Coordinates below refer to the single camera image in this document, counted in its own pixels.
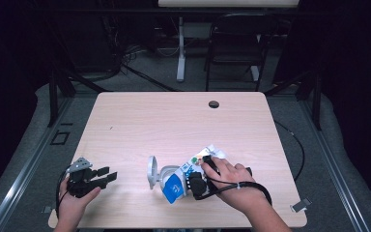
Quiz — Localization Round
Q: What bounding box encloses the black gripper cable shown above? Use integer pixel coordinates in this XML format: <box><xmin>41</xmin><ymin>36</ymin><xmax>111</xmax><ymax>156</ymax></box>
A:
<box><xmin>55</xmin><ymin>164</ymin><xmax>73</xmax><ymax>220</ymax></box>
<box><xmin>194</xmin><ymin>166</ymin><xmax>273</xmax><ymax>207</ymax></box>

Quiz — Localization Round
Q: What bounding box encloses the black metal stand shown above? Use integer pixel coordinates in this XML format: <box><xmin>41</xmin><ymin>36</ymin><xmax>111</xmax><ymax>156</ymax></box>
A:
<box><xmin>264</xmin><ymin>69</ymin><xmax>324</xmax><ymax>131</ymax></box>
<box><xmin>45</xmin><ymin>62</ymin><xmax>111</xmax><ymax>129</ymax></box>

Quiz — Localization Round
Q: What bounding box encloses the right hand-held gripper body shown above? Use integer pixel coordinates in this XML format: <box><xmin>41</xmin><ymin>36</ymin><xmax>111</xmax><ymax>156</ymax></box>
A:
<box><xmin>186</xmin><ymin>171</ymin><xmax>216</xmax><ymax>201</ymax></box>

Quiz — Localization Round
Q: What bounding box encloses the metal floor rail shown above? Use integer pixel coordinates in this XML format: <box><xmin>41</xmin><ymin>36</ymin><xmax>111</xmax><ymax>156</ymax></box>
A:
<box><xmin>298</xmin><ymin>96</ymin><xmax>371</xmax><ymax>232</ymax></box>
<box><xmin>0</xmin><ymin>96</ymin><xmax>75</xmax><ymax>232</ymax></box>

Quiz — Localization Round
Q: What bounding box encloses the white lidded container with handle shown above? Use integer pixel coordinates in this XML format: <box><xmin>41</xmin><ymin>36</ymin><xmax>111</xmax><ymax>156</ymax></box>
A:
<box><xmin>146</xmin><ymin>155</ymin><xmax>191</xmax><ymax>199</ymax></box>

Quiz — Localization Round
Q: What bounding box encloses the person's right hand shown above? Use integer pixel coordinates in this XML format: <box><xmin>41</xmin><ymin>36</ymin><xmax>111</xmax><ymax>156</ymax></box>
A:
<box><xmin>201</xmin><ymin>157</ymin><xmax>266</xmax><ymax>215</ymax></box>

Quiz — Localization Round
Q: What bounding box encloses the white desk leg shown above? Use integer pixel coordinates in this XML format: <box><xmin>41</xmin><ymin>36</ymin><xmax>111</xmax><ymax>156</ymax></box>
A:
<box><xmin>176</xmin><ymin>16</ymin><xmax>186</xmax><ymax>83</ymax></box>
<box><xmin>250</xmin><ymin>33</ymin><xmax>261</xmax><ymax>82</ymax></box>

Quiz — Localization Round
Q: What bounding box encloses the white and blue pouch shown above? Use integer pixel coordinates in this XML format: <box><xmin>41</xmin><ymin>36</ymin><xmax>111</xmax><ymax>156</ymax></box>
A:
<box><xmin>161</xmin><ymin>144</ymin><xmax>228</xmax><ymax>205</ymax></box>

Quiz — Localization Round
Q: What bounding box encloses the bundle of floor cables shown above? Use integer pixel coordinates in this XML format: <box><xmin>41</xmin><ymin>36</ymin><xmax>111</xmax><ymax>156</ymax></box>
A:
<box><xmin>109</xmin><ymin>15</ymin><xmax>179</xmax><ymax>93</ymax></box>

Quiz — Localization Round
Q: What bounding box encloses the black tape square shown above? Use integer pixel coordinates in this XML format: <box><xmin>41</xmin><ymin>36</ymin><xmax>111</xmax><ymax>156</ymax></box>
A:
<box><xmin>49</xmin><ymin>130</ymin><xmax>71</xmax><ymax>146</ymax></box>

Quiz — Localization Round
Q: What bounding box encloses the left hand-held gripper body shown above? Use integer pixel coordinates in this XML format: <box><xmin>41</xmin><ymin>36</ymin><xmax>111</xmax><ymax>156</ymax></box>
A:
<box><xmin>66</xmin><ymin>157</ymin><xmax>108</xmax><ymax>199</ymax></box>

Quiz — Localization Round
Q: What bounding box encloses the black folding chair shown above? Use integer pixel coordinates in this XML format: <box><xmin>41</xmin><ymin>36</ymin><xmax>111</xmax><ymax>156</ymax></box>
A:
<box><xmin>204</xmin><ymin>13</ymin><xmax>280</xmax><ymax>93</ymax></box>

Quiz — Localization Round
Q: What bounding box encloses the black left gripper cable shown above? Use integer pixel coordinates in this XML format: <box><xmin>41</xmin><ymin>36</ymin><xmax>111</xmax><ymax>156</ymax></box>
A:
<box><xmin>55</xmin><ymin>164</ymin><xmax>73</xmax><ymax>220</ymax></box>

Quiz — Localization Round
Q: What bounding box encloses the thin black floor cable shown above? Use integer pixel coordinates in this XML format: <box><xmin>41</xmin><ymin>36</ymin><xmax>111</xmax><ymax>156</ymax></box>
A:
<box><xmin>273</xmin><ymin>119</ymin><xmax>305</xmax><ymax>184</ymax></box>

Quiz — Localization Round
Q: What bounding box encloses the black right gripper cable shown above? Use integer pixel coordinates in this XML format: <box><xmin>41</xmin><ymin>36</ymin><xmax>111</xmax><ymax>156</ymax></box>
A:
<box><xmin>194</xmin><ymin>166</ymin><xmax>273</xmax><ymax>207</ymax></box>

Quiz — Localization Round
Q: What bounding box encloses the person's left hand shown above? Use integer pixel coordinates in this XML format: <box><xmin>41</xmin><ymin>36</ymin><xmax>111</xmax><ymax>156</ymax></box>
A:
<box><xmin>57</xmin><ymin>176</ymin><xmax>101</xmax><ymax>224</ymax></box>

